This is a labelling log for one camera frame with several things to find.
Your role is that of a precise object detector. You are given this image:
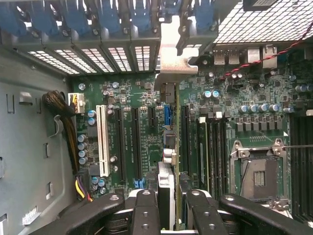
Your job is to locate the black RAM stick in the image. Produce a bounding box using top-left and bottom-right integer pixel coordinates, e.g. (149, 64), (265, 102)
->
(197, 117), (210, 190)

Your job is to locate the black RAM slot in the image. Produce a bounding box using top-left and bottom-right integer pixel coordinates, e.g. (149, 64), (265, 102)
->
(216, 115), (223, 195)
(222, 115), (229, 195)
(209, 115), (217, 195)

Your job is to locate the CPU socket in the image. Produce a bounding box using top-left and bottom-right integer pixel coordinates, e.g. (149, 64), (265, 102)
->
(229, 138), (289, 212)

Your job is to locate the black long expansion slot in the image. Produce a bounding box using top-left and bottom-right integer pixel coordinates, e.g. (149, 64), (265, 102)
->
(180, 105), (191, 176)
(131, 107), (143, 183)
(114, 107), (128, 185)

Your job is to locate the white expansion slot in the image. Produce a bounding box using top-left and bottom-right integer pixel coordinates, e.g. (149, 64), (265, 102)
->
(95, 104), (110, 178)

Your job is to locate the black short expansion slot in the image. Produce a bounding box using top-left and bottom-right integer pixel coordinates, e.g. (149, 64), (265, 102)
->
(148, 106), (157, 128)

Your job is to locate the blue expansion slot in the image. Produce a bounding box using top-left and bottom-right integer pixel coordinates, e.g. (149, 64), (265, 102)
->
(164, 105), (176, 126)

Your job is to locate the metal locking lever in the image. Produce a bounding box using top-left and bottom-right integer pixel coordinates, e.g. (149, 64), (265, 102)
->
(229, 145), (313, 158)

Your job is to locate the green motherboard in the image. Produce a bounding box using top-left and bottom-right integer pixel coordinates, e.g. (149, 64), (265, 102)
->
(70, 44), (313, 222)

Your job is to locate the open black PC case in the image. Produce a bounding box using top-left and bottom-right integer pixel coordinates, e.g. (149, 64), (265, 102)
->
(0, 0), (313, 235)

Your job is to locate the blue card retention clip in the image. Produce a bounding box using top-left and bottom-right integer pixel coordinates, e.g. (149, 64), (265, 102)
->
(101, 0), (123, 32)
(31, 0), (59, 35)
(166, 0), (183, 17)
(0, 0), (27, 37)
(133, 0), (154, 31)
(195, 0), (216, 30)
(65, 0), (89, 34)

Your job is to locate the braided power cable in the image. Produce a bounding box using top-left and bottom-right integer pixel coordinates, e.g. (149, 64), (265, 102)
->
(42, 90), (94, 202)

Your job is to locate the red and black twisted wire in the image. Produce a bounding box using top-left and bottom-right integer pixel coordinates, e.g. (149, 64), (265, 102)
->
(219, 24), (313, 82)

